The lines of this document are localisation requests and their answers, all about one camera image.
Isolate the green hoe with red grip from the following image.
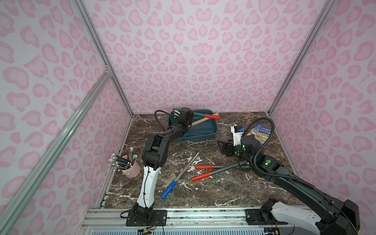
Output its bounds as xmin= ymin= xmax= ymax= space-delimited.
xmin=173 ymin=109 xmax=221 ymax=120

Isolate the black shovel with red grip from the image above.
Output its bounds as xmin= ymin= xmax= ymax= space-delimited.
xmin=194 ymin=164 xmax=238 ymax=170

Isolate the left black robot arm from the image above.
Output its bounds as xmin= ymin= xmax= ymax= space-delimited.
xmin=136 ymin=107 xmax=193 ymax=209

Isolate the chrome tool with blue grip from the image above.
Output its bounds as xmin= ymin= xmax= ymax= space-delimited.
xmin=161 ymin=152 xmax=200 ymax=199

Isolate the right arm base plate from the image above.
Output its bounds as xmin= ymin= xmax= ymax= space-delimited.
xmin=245 ymin=198 xmax=287 ymax=225

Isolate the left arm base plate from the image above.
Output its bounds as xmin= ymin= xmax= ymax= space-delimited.
xmin=126 ymin=207 xmax=167 ymax=227

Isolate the bundle of pens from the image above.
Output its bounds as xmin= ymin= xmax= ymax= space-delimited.
xmin=109 ymin=147 xmax=137 ymax=171

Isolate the pink pen holder cup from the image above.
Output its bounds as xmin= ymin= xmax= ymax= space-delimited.
xmin=120 ymin=155 xmax=141 ymax=178

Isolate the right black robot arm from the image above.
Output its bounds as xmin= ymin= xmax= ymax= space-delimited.
xmin=217 ymin=136 xmax=360 ymax=235

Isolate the wooden handled small hoe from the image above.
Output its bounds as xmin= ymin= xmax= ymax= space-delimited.
xmin=192 ymin=113 xmax=221 ymax=126

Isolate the blue treehouse paperback book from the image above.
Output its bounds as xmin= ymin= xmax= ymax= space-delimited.
xmin=247 ymin=124 xmax=271 ymax=146

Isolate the aluminium front rail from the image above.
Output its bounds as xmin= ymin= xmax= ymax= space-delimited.
xmin=77 ymin=207 xmax=324 ymax=235

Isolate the teal plastic storage box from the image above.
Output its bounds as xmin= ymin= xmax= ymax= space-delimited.
xmin=167 ymin=109 xmax=218 ymax=142

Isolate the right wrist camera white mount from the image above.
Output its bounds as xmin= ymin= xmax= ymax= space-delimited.
xmin=231 ymin=125 xmax=244 ymax=146

